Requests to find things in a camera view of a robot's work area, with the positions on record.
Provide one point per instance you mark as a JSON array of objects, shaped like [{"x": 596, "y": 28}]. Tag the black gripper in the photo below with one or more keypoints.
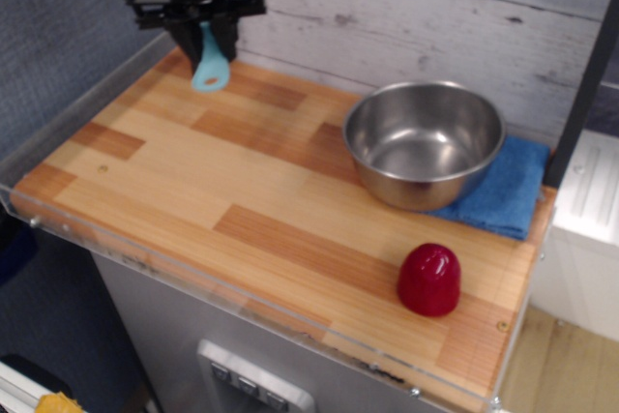
[{"x": 183, "y": 18}]

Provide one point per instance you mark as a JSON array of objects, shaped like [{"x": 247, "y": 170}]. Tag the stainless steel bowl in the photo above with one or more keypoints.
[{"x": 423, "y": 146}]

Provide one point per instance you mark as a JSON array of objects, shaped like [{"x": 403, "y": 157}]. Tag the silver toy fridge cabinet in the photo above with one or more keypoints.
[{"x": 166, "y": 324}]

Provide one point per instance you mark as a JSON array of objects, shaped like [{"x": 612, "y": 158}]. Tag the clear acrylic table guard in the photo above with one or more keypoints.
[{"x": 247, "y": 197}]

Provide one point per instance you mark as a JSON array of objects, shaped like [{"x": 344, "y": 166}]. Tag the red plastic cup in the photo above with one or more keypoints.
[{"x": 429, "y": 280}]

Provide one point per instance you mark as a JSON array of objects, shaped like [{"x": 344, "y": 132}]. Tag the blue folded cloth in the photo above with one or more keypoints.
[{"x": 505, "y": 201}]

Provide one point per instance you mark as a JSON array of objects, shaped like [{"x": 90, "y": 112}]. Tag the silver dispenser button panel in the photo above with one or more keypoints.
[{"x": 235, "y": 382}]

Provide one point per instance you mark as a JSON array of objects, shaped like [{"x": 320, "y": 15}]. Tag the yellow object bottom left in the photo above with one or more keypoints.
[{"x": 57, "y": 403}]

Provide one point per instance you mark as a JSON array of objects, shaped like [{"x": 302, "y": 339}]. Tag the white cabinet on right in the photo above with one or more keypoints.
[{"x": 576, "y": 279}]

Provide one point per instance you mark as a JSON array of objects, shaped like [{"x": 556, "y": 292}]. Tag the black right frame post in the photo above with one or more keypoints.
[{"x": 584, "y": 97}]

